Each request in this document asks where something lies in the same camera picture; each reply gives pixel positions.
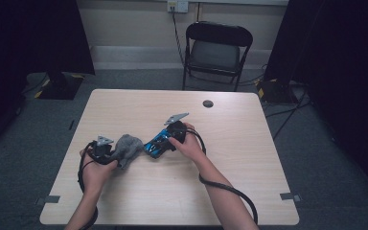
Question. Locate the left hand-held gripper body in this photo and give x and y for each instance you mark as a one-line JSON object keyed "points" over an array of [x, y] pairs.
{"points": [[102, 155]]}

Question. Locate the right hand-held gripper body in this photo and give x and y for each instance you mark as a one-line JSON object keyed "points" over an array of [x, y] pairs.
{"points": [[177, 131]]}

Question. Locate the blue toy car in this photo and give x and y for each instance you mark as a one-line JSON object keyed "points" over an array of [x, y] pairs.
{"points": [[156, 145]]}

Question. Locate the grey towel cloth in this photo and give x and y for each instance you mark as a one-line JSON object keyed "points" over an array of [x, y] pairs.
{"points": [[127, 148]]}

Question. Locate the person's right hand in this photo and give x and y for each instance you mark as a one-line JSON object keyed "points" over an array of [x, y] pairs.
{"points": [[191, 147]]}

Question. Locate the person's left hand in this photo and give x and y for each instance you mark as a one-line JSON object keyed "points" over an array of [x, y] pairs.
{"points": [[96, 175]]}

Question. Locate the grey tape piece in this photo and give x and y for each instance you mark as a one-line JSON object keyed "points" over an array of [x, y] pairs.
{"points": [[289, 196], [49, 199]]}

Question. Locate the black stand base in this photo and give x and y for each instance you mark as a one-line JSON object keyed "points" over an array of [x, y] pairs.
{"points": [[60, 87], [276, 92]]}

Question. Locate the black folding chair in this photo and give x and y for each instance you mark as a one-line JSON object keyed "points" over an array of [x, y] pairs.
{"points": [[217, 56]]}

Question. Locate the dark curtain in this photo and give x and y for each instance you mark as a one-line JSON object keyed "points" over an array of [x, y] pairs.
{"points": [[341, 64], [28, 38]]}

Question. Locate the white wall outlet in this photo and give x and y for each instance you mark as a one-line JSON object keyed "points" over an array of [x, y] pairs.
{"points": [[178, 5]]}

